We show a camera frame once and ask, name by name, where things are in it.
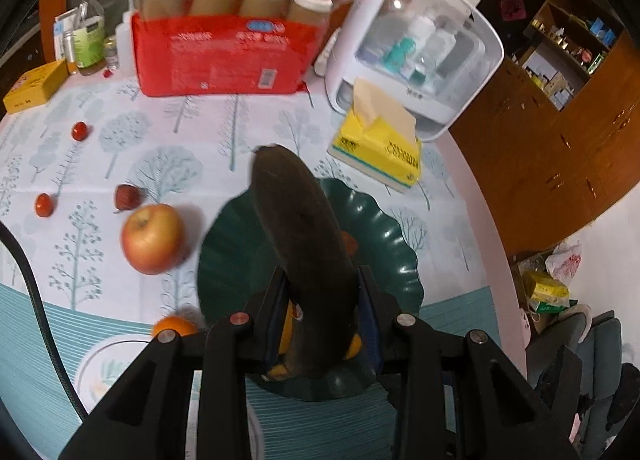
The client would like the green label vinegar bottle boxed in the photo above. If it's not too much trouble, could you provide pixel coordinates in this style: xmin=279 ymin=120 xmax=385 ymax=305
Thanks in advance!
xmin=72 ymin=0 xmax=105 ymax=75

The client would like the black cable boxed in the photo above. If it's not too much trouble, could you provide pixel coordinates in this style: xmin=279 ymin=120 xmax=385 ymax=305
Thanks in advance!
xmin=0 ymin=221 xmax=90 ymax=423

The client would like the red apple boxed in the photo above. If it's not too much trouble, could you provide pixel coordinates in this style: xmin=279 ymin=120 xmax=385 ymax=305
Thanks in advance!
xmin=120 ymin=204 xmax=186 ymax=276

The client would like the orange tangerine lower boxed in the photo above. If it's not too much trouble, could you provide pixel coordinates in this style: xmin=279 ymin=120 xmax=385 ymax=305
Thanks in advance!
xmin=151 ymin=315 xmax=200 ymax=337

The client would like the dark green scalloped plate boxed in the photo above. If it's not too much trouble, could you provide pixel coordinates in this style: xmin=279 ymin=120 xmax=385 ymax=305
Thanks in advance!
xmin=196 ymin=178 xmax=424 ymax=402

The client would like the small glass jar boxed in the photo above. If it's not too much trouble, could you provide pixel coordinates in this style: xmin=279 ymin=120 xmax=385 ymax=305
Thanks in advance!
xmin=103 ymin=35 xmax=119 ymax=72

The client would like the patterned tablecloth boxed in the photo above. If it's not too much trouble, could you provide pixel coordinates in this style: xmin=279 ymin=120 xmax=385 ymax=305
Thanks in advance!
xmin=0 ymin=66 xmax=532 ymax=460

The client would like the yellow tissue pack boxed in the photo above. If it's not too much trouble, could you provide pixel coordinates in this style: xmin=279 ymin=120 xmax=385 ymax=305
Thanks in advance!
xmin=328 ymin=78 xmax=421 ymax=192

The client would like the white blue carton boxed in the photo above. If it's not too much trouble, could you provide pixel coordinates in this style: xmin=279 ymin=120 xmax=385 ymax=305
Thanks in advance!
xmin=52 ymin=10 xmax=76 ymax=60

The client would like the red paper cup package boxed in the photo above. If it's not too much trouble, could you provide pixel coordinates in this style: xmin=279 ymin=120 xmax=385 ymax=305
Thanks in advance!
xmin=131 ymin=0 xmax=356 ymax=98

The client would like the large yellow grapefruit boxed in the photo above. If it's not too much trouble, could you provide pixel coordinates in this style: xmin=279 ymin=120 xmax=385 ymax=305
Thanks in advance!
xmin=262 ymin=302 xmax=362 ymax=381

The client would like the cherry tomato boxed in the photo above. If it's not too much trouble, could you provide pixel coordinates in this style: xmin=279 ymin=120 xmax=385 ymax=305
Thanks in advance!
xmin=72 ymin=122 xmax=89 ymax=141
xmin=35 ymin=193 xmax=55 ymax=218

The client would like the red tomato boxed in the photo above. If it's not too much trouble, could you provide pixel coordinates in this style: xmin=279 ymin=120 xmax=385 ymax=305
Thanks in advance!
xmin=341 ymin=230 xmax=359 ymax=257

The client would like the white storage box with bottles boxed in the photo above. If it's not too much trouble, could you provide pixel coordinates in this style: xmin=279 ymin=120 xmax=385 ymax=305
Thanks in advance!
xmin=324 ymin=0 xmax=504 ymax=142

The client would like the white squeeze bottle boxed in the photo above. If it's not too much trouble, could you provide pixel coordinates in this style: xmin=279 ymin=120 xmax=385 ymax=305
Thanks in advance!
xmin=97 ymin=0 xmax=137 ymax=77

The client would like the cherry tomato near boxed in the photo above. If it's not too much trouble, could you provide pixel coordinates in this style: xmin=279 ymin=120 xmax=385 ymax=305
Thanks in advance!
xmin=35 ymin=193 xmax=55 ymax=218

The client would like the dark red lychee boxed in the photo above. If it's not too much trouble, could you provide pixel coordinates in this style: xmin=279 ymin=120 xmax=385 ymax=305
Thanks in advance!
xmin=114 ymin=183 xmax=144 ymax=212

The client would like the yellow flat box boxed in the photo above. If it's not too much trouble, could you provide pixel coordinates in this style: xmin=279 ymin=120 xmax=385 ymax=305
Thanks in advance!
xmin=3 ymin=60 xmax=68 ymax=114

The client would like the cherry tomato far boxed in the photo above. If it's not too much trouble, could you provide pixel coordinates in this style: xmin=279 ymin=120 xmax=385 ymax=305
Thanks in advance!
xmin=72 ymin=122 xmax=89 ymax=141

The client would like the small silver can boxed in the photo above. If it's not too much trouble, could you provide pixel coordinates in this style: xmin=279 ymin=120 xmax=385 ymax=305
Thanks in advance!
xmin=63 ymin=30 xmax=78 ymax=75

